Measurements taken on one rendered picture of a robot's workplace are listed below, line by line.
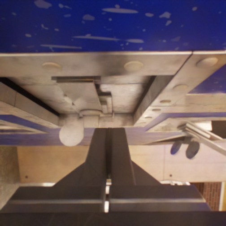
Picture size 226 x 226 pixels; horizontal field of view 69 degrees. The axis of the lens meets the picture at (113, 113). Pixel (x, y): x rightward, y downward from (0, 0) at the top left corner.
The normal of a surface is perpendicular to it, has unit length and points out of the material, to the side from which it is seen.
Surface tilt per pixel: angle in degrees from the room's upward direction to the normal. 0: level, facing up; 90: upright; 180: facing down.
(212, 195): 90
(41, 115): 0
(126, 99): 90
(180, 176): 90
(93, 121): 90
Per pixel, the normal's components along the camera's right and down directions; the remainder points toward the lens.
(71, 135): 0.00, -0.22
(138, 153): 0.00, 0.15
